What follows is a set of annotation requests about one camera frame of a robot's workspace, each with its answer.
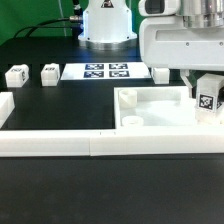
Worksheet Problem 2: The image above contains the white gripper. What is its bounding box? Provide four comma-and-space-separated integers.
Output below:
139, 16, 224, 98

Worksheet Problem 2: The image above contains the white square tabletop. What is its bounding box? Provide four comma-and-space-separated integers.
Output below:
114, 86, 224, 128

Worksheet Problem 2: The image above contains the white sheet with markers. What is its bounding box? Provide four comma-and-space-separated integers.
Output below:
61, 62, 150, 80

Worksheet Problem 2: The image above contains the white front fence bar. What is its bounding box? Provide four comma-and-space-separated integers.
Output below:
0, 126, 224, 157

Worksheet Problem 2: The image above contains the white left fence block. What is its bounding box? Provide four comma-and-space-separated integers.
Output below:
0, 92, 15, 128

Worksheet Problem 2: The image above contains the black cable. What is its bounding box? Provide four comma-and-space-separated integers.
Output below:
13, 16, 83, 38

